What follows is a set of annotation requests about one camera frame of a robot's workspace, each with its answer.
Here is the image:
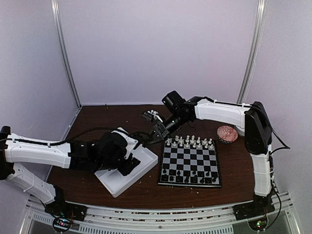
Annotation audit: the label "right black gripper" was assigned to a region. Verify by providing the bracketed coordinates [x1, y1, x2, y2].
[144, 112, 190, 146]

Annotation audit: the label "black chess piece king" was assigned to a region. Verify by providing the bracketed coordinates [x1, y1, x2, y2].
[191, 175, 198, 184]

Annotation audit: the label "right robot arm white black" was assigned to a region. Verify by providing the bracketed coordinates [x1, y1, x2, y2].
[141, 91, 273, 215]

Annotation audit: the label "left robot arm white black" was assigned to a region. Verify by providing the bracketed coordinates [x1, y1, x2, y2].
[0, 126, 141, 216]

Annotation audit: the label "white chess pieces row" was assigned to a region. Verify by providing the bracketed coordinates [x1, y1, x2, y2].
[164, 135, 215, 150]

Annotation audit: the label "black white chess board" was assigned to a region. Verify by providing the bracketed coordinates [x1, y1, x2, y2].
[157, 139, 222, 188]

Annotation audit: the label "black rook board corner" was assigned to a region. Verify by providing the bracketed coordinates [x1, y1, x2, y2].
[161, 175, 168, 181]

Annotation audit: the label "black chess piece on board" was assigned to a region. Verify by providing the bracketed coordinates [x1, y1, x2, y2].
[184, 176, 190, 183]

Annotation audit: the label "white plastic tray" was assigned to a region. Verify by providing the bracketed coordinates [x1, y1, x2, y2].
[95, 145, 158, 198]

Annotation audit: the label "red patterned small dish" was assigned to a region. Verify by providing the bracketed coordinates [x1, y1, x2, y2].
[217, 125, 238, 144]

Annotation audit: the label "white ceramic bowl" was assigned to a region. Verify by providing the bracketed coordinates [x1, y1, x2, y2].
[234, 126, 245, 137]

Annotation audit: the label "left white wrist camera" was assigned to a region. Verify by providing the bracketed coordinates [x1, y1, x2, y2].
[117, 127, 139, 159]

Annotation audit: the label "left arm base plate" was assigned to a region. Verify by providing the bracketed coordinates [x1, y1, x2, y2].
[44, 202, 87, 221]

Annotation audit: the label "right aluminium corner post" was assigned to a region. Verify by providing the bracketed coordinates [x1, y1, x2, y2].
[236, 0, 267, 103]

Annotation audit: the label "aluminium corner post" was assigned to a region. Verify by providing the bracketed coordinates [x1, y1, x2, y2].
[236, 0, 267, 103]
[51, 0, 82, 108]

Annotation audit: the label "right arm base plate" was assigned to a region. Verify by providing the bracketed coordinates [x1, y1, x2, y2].
[233, 201, 275, 220]

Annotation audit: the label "left aluminium corner post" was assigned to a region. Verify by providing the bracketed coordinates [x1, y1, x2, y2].
[51, 0, 82, 108]

